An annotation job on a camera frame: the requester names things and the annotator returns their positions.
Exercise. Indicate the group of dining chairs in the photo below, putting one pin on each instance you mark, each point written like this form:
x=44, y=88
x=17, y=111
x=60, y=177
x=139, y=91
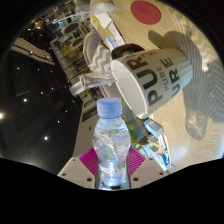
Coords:
x=71, y=30

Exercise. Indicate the grey curved sofa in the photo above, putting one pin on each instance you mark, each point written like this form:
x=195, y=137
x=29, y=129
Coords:
x=89, y=45

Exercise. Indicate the clear water bottle blue cap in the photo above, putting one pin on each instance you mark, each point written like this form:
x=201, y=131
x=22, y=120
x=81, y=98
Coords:
x=110, y=146

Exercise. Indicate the yellow square table card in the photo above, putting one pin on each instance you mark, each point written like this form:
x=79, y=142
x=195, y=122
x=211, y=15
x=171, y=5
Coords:
x=94, y=21

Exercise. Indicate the flat round red coaster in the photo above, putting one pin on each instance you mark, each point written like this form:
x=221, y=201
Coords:
x=145, y=12

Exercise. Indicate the small light blue carton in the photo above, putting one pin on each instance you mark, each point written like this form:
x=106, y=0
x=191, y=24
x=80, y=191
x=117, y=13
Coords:
x=154, y=128

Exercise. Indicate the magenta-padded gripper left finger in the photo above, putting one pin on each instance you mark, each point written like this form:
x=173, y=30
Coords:
x=75, y=171

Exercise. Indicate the white printed menu sheet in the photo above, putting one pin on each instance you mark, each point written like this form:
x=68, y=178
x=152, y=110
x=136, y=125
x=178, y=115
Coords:
x=161, y=153

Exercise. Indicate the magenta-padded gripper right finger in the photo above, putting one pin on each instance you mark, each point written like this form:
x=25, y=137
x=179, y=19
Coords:
x=146, y=170

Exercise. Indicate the group of ceiling lights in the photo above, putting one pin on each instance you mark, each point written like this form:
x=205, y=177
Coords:
x=46, y=137

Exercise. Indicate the white mug with black lettering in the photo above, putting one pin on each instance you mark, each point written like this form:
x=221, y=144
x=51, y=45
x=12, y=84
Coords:
x=156, y=80

